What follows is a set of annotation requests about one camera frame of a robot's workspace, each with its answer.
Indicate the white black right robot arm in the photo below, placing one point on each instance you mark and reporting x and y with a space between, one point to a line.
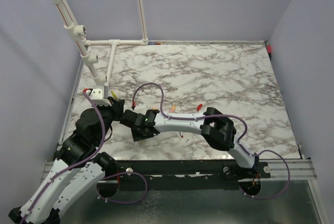
222 132

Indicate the yellow highlighter pen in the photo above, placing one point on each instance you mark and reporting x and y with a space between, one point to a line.
114 95

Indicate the red black corner clamp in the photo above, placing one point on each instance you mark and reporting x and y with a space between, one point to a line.
269 51

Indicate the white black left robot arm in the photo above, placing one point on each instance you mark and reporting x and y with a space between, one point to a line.
78 165

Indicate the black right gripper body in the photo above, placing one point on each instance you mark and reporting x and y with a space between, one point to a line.
138 136

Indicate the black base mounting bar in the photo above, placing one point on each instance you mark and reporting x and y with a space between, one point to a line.
172 175

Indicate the aluminium rail frame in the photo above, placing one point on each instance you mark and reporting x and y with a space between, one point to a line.
269 169

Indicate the white PVC pipe frame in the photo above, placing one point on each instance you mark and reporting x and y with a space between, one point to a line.
78 34

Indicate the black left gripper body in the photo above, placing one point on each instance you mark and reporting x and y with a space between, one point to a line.
112 110

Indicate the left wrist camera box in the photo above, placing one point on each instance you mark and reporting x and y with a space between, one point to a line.
99 95

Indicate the pink orange-tipped marker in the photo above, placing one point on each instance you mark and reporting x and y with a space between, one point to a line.
172 109

